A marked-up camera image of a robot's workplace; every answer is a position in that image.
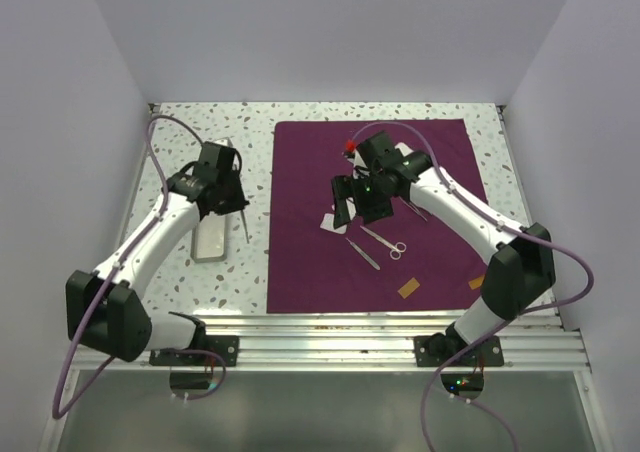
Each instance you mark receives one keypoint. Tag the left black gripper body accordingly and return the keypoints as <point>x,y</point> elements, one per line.
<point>232,198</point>

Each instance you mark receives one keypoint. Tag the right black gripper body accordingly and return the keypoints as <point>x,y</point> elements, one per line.
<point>371,198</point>

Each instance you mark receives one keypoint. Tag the steel surgical scissors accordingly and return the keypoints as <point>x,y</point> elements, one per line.
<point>396,249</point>

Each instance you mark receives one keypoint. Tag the steel scalpel handle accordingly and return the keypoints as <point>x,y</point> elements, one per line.
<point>367,258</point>

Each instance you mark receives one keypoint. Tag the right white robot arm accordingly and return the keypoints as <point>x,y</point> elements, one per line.
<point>520,265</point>

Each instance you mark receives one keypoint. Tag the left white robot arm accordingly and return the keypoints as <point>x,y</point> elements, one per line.
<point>104,307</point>

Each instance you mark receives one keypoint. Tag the metal instrument tray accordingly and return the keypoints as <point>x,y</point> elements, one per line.
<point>209,237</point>

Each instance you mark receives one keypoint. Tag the purple cloth mat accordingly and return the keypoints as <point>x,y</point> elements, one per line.
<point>314,271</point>

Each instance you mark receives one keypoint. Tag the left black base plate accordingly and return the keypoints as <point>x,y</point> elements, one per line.
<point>209,350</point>

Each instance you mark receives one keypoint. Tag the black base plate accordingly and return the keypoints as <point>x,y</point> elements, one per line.
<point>209,350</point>
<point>434,350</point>

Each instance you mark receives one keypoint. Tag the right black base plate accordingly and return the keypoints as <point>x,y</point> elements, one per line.
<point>434,350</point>

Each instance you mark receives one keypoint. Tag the aluminium rail frame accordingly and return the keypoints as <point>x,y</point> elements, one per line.
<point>322,381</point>

